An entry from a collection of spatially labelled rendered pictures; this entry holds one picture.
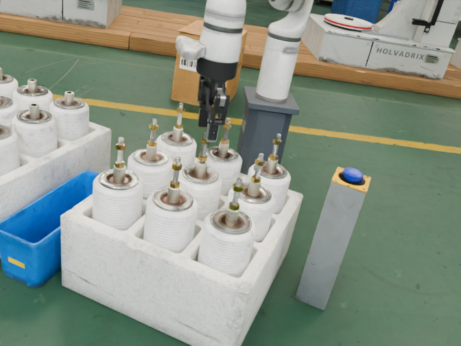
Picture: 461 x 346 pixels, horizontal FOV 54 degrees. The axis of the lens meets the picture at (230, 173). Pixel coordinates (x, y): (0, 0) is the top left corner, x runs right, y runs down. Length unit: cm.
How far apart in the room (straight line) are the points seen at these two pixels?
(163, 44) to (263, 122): 150
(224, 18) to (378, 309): 73
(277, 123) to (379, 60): 176
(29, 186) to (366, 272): 83
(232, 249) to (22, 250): 43
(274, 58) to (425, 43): 197
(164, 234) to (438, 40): 257
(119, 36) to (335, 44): 125
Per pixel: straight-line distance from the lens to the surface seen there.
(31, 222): 109
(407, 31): 318
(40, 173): 110
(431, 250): 143
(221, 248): 80
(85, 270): 96
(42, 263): 100
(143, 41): 270
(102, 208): 89
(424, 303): 123
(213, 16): 81
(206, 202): 93
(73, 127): 121
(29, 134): 112
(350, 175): 91
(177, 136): 107
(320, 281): 103
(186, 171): 94
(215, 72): 82
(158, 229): 84
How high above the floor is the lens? 71
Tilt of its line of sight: 28 degrees down
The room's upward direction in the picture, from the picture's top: 11 degrees clockwise
